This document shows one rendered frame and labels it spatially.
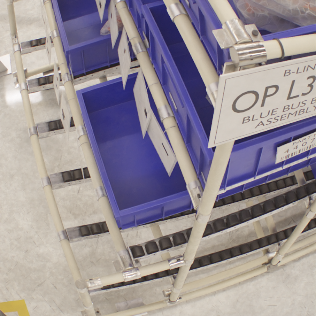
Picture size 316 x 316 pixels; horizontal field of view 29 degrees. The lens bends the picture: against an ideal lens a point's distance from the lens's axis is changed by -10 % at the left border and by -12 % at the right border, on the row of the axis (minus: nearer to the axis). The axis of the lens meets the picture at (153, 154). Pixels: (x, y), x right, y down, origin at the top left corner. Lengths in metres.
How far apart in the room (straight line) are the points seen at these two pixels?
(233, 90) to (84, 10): 1.22
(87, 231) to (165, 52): 0.83
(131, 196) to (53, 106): 1.06
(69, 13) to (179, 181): 0.69
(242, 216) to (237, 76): 0.89
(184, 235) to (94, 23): 0.73
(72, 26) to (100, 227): 0.64
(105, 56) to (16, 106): 0.93
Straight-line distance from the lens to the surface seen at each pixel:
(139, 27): 1.59
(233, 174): 1.36
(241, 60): 0.87
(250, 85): 0.93
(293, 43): 0.91
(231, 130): 1.04
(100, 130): 1.83
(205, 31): 1.09
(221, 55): 1.03
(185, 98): 1.28
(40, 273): 2.46
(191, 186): 1.42
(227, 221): 1.75
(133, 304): 2.28
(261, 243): 2.15
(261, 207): 1.77
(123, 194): 1.75
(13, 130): 2.71
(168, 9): 1.18
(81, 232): 2.01
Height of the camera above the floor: 2.35
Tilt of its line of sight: 64 degrees down
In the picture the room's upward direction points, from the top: 6 degrees clockwise
